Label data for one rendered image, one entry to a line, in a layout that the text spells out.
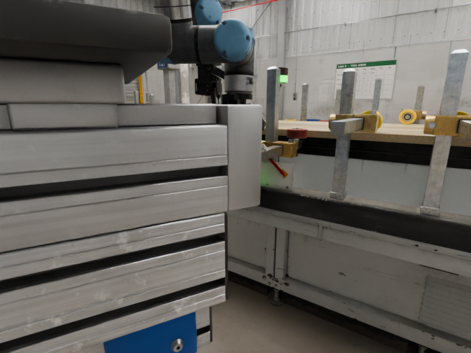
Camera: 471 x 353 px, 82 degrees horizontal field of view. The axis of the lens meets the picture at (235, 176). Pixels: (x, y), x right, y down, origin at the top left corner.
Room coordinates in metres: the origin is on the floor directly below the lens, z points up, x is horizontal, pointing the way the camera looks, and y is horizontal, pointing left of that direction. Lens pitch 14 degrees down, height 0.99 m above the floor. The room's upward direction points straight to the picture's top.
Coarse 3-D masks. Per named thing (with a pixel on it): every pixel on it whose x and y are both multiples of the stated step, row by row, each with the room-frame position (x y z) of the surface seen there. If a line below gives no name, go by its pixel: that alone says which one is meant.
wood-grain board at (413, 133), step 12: (264, 120) 1.90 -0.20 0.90; (288, 120) 1.90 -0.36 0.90; (264, 132) 1.23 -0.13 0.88; (312, 132) 1.11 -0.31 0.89; (324, 132) 1.08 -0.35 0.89; (360, 132) 1.01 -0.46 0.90; (372, 132) 1.01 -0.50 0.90; (384, 132) 1.01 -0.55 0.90; (396, 132) 1.01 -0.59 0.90; (408, 132) 1.01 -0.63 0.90; (420, 132) 1.01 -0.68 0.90; (432, 144) 0.89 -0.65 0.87; (456, 144) 0.85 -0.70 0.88; (468, 144) 0.84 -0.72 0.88
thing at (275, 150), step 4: (300, 140) 1.11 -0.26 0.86; (300, 144) 1.09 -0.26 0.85; (268, 148) 0.88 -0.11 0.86; (272, 148) 0.88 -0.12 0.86; (276, 148) 0.91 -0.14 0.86; (280, 148) 0.94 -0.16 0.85; (264, 152) 0.83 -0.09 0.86; (268, 152) 0.86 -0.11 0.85; (272, 152) 0.88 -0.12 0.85; (276, 152) 0.91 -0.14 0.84; (280, 152) 0.94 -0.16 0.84; (264, 156) 0.83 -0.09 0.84; (268, 156) 0.86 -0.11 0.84; (272, 156) 0.88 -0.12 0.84
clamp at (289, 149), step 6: (264, 144) 0.99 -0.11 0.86; (270, 144) 0.97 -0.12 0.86; (276, 144) 0.96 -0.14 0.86; (282, 144) 0.95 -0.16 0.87; (288, 144) 0.94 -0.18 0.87; (294, 144) 0.95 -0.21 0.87; (282, 150) 0.95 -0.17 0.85; (288, 150) 0.94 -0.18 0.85; (294, 150) 0.95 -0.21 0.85; (282, 156) 0.95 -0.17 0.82; (288, 156) 0.93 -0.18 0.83; (294, 156) 0.96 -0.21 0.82
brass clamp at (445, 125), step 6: (426, 120) 0.73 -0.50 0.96; (432, 120) 0.72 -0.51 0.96; (438, 120) 0.71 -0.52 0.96; (444, 120) 0.71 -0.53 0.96; (450, 120) 0.70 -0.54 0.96; (456, 120) 0.69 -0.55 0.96; (426, 126) 0.73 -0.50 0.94; (432, 126) 0.71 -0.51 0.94; (438, 126) 0.71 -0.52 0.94; (444, 126) 0.71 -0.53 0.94; (450, 126) 0.70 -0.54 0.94; (456, 126) 0.69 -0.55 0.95; (426, 132) 0.73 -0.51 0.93; (432, 132) 0.72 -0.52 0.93; (438, 132) 0.71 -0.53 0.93; (444, 132) 0.70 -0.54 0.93; (450, 132) 0.70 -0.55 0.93; (456, 132) 0.69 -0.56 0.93
